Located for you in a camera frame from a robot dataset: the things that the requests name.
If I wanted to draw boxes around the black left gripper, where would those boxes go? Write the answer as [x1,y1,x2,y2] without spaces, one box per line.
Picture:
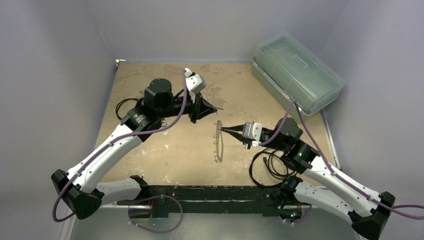
[158,89,217,123]

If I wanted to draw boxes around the large metal key organizer ring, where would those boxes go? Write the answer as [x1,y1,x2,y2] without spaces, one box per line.
[211,120,225,164]

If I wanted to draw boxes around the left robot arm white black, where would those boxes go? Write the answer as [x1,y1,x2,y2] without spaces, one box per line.
[51,74,217,220]

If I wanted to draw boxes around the clear plastic storage box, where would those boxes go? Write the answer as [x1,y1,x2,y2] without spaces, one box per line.
[251,33,346,118]

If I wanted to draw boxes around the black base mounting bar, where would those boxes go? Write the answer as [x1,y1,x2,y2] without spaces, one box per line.
[117,175,314,219]

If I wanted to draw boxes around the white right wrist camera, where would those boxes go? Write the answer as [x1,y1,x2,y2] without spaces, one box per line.
[241,121,263,150]

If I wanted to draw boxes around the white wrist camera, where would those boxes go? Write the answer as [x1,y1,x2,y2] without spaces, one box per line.
[241,121,263,150]
[183,68,207,94]

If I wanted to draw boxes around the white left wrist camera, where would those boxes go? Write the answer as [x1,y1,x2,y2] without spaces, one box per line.
[183,68,207,94]

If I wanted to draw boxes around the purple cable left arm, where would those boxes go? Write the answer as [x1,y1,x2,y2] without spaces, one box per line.
[52,68,189,223]

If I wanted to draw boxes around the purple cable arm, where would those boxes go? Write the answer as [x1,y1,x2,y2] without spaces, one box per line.
[52,68,189,223]
[258,100,424,221]

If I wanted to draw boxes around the black coiled cable right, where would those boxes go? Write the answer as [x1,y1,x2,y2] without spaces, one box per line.
[249,147,299,188]

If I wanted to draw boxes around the black coiled cable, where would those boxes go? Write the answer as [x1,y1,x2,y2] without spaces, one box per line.
[249,147,299,188]
[115,97,140,121]

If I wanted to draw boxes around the black coiled cable left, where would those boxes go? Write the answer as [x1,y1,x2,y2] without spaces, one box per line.
[115,97,140,121]

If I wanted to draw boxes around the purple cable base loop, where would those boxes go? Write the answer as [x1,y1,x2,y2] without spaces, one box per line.
[127,194,184,234]

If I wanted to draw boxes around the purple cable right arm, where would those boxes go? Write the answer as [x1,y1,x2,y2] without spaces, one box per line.
[258,100,424,221]

